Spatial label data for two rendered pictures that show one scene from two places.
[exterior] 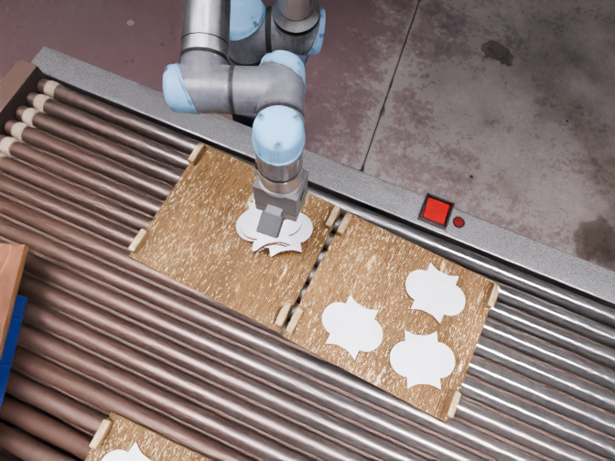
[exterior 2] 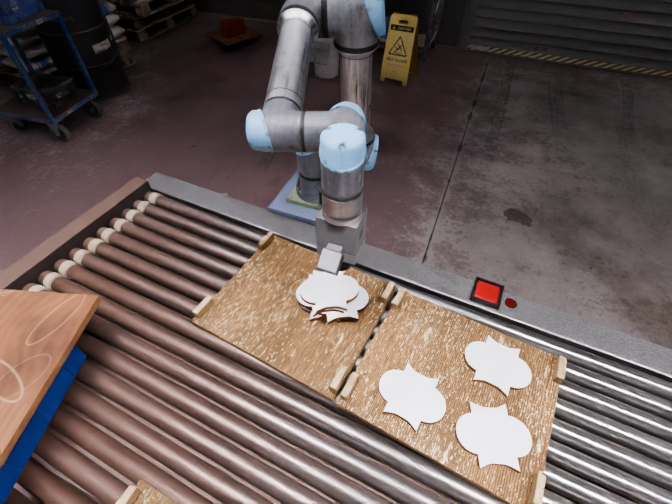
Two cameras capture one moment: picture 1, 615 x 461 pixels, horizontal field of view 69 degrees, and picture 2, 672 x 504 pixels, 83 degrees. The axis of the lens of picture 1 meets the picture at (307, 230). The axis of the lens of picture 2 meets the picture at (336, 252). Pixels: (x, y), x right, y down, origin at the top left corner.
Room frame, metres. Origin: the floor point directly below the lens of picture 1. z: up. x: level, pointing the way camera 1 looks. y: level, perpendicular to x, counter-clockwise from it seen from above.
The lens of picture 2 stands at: (-0.19, -0.01, 1.75)
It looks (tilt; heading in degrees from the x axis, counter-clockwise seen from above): 48 degrees down; 9
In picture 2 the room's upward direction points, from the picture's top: straight up
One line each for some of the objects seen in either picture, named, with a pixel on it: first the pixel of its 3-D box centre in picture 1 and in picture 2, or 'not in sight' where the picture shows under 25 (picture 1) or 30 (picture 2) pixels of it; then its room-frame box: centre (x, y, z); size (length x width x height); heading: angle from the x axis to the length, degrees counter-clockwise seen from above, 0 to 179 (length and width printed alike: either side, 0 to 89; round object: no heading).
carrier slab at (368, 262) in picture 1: (393, 309); (454, 381); (0.20, -0.22, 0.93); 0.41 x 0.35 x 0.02; 69
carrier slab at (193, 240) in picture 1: (238, 232); (297, 304); (0.35, 0.17, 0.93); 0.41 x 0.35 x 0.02; 70
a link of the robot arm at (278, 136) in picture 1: (279, 144); (342, 161); (0.35, 0.06, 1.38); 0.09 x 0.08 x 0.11; 4
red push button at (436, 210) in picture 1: (436, 211); (486, 293); (0.47, -0.33, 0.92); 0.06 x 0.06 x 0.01; 73
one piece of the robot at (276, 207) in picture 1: (275, 198); (336, 236); (0.32, 0.06, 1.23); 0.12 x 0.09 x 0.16; 167
